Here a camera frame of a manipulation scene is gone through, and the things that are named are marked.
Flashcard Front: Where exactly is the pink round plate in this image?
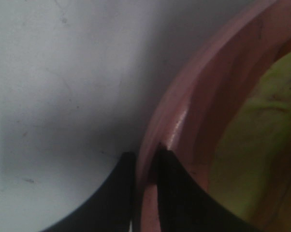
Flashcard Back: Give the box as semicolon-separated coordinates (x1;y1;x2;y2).
133;0;291;232

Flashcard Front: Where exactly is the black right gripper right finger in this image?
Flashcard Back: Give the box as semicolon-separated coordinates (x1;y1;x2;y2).
150;144;254;232

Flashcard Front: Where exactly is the white bread sandwich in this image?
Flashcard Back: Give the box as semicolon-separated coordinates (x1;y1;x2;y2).
208;51;291;231

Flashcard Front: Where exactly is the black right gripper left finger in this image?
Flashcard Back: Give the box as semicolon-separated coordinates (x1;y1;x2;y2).
45;152;136;232

